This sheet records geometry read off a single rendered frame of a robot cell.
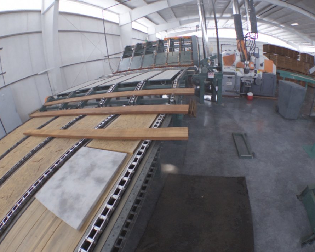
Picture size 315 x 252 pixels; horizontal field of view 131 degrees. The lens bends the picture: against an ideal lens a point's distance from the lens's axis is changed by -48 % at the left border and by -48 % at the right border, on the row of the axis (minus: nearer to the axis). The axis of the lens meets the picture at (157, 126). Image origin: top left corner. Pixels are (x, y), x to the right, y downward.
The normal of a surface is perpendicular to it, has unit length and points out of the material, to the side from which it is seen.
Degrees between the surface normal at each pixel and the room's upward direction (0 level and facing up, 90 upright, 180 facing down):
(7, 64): 90
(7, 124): 90
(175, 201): 0
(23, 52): 89
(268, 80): 90
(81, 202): 0
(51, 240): 0
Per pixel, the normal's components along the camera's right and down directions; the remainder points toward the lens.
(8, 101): 0.96, 0.04
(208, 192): -0.11, -0.88
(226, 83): -0.27, 0.48
